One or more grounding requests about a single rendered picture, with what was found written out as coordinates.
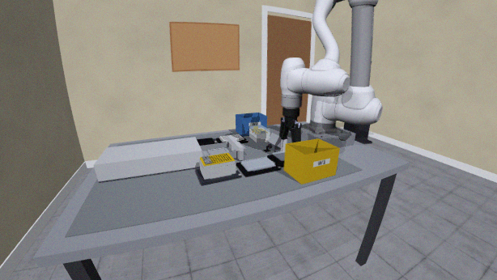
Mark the yellow open-top bin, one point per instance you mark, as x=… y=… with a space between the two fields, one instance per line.
x=310 y=160

